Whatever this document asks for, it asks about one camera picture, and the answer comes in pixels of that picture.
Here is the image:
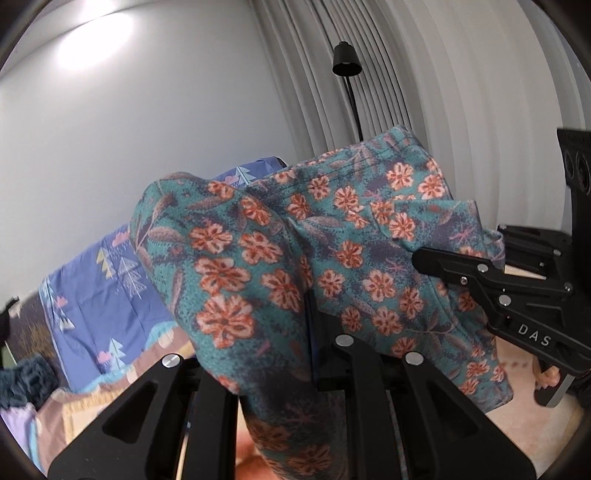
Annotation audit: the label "teal fluffy cushion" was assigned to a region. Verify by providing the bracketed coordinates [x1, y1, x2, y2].
[0, 354, 59, 409]

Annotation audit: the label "teal floral print shorts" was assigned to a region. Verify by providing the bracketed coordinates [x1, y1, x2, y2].
[129, 124, 514, 480]

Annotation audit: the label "person's right hand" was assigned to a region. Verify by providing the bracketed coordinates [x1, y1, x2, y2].
[534, 358, 563, 394]

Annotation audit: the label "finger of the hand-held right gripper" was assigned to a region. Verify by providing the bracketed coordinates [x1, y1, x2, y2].
[412, 246, 591, 371]
[497, 223, 574, 280]

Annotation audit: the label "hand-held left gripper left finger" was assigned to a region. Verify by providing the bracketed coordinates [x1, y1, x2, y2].
[48, 353, 239, 480]

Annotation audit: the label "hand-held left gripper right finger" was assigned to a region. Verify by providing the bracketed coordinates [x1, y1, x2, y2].
[305, 292, 537, 480]

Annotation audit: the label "peach blanket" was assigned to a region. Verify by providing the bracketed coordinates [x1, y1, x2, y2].
[28, 263, 591, 480]

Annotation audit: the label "black floor lamp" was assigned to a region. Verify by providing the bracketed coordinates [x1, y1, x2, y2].
[331, 41, 366, 142]

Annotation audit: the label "white pleated curtain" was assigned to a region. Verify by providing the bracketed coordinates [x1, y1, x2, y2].
[252, 0, 591, 234]

